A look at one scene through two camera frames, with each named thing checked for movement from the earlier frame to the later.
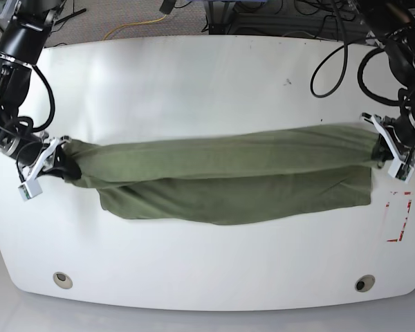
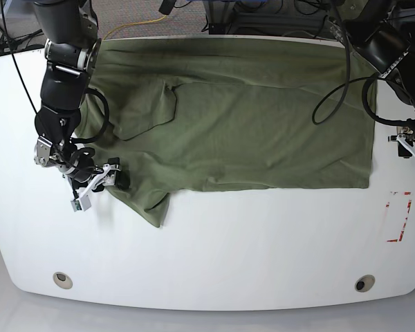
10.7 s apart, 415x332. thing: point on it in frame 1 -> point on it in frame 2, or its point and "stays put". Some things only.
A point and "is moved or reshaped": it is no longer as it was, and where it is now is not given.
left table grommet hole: x=62 y=280 stays put
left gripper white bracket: x=65 y=164 -> x=107 y=177
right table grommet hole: x=364 y=283 stays put
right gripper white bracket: x=400 y=169 -> x=407 y=145
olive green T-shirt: x=238 y=178 is moved or reshaped
